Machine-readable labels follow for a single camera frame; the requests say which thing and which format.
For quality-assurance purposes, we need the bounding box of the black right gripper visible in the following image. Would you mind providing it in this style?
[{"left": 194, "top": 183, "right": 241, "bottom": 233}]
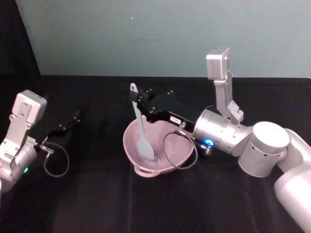
[{"left": 130, "top": 89, "right": 207, "bottom": 133}]

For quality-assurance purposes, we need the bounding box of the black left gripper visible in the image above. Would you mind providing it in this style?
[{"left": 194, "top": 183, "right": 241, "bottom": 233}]
[{"left": 34, "top": 101, "right": 82, "bottom": 147}]

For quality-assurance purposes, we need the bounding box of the grey plastic spoon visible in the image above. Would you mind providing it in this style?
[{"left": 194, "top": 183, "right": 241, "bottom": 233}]
[{"left": 129, "top": 83, "right": 156, "bottom": 161}]

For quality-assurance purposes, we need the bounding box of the black table cloth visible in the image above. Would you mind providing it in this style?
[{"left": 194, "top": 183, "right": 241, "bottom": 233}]
[{"left": 0, "top": 74, "right": 311, "bottom": 233}]

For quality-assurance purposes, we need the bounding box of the black side panel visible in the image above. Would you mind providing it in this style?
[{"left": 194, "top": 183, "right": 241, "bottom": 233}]
[{"left": 0, "top": 0, "right": 41, "bottom": 76}]

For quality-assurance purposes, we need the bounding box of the thin dark left gripper cable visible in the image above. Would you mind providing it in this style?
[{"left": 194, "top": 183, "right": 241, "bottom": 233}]
[{"left": 38, "top": 142, "right": 70, "bottom": 178}]

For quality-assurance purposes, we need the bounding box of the thin dark gripper cable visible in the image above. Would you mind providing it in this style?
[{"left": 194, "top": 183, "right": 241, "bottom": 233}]
[
  {"left": 38, "top": 142, "right": 70, "bottom": 178},
  {"left": 163, "top": 122, "right": 199, "bottom": 170}
]

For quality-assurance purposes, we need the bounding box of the pink bowl with handles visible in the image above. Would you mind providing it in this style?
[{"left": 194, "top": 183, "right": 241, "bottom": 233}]
[{"left": 122, "top": 115, "right": 198, "bottom": 178}]

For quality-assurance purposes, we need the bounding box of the thin dark right gripper cable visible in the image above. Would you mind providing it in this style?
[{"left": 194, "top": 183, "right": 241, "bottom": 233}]
[{"left": 163, "top": 122, "right": 199, "bottom": 170}]

